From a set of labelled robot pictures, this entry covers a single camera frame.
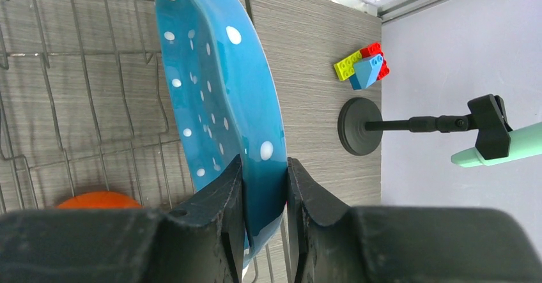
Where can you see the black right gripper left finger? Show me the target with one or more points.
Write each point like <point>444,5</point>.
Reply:
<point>201,240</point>

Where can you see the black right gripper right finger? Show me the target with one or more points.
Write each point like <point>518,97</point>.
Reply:
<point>331,241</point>

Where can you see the orange plastic bowl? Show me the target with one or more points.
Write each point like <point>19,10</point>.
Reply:
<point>100,199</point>

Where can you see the blue plate with bamboo mat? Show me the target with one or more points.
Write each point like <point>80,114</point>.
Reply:
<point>225,105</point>

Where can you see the black wire dish rack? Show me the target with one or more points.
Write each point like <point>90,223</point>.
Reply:
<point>84,105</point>

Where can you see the black microphone stand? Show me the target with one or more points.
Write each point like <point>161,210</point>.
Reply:
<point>360,125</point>

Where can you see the colourful toy blocks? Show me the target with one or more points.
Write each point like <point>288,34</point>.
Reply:
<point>363,67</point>

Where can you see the mint green microphone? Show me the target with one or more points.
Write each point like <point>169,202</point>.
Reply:
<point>524,142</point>

